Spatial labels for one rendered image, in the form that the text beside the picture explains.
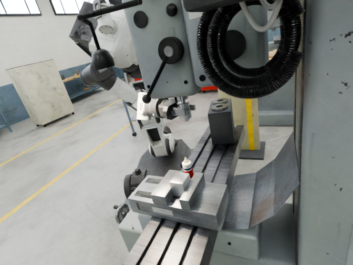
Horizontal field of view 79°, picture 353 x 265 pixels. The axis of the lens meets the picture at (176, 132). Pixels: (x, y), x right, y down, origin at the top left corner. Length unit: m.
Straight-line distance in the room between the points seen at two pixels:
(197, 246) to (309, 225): 0.32
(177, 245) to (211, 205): 0.16
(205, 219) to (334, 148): 0.42
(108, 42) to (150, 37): 0.50
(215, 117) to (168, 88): 0.51
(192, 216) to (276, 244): 0.37
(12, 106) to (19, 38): 2.29
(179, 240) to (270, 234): 0.41
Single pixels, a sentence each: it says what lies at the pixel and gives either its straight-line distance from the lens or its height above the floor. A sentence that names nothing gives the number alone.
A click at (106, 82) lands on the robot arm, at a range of 1.14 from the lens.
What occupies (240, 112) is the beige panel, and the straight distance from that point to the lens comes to 2.63.
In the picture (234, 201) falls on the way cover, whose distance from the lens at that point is 0.95.
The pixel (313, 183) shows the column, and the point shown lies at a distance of 0.60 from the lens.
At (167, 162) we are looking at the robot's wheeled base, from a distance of 1.80.
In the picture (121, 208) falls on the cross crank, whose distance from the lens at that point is 1.38.
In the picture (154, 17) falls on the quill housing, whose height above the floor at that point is 1.55.
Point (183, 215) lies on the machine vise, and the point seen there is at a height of 0.94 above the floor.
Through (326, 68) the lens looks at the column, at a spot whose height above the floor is 1.38.
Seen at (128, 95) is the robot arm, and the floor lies 1.26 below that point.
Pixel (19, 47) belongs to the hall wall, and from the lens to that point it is 9.33.
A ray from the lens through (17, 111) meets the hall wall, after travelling 8.85.
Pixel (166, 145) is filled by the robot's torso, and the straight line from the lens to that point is 1.73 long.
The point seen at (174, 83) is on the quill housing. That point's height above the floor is 1.36.
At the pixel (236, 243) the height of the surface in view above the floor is 0.78.
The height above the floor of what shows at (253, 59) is 1.40.
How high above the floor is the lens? 1.49
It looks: 24 degrees down
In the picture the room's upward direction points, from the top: 13 degrees counter-clockwise
